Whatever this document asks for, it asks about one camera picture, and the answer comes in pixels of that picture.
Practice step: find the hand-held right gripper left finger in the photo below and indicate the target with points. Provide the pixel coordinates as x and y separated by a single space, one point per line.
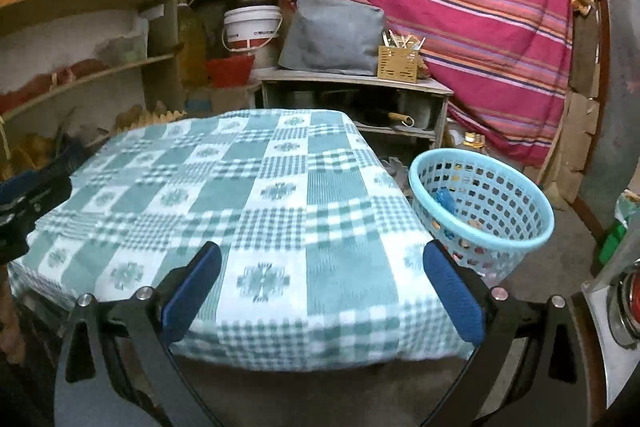
192 297

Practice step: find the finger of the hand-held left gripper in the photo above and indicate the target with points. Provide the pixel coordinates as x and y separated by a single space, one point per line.
35 197

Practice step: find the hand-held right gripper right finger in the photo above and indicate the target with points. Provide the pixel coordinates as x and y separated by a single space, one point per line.
452 302

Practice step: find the light blue plastic basket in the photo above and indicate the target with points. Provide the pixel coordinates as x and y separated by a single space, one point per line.
510 227

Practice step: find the teal checked blanket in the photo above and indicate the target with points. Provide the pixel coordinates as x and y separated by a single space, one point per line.
225 217

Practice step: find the blue wrapper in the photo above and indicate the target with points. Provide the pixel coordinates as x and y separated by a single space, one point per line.
445 199

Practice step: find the green plastic item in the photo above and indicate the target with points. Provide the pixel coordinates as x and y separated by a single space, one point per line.
614 242

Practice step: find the metal bowl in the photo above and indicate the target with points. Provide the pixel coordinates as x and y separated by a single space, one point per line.
627 307

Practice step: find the brown cardboard box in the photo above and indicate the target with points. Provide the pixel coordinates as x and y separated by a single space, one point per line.
217 99

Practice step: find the wooden shelf unit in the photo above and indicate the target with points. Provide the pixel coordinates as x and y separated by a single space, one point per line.
90 2

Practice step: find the large oil jug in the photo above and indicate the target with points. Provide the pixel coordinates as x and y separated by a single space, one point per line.
192 42

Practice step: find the red plastic basin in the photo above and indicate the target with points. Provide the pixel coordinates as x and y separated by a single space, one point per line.
230 72

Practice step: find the grey low cabinet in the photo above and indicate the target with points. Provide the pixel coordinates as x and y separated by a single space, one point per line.
350 84

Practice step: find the small wicker basket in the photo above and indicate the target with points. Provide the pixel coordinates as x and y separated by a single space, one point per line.
397 64

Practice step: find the bundle of chopsticks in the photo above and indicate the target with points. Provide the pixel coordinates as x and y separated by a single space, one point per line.
402 39

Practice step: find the white plastic bucket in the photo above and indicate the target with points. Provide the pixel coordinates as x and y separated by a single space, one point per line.
252 29

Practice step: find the grey cushion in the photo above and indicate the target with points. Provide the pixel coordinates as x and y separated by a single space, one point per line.
330 34

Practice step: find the red striped cloth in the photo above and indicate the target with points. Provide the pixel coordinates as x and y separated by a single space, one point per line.
450 7

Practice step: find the cardboard wall panels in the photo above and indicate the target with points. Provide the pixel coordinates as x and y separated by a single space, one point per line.
582 117

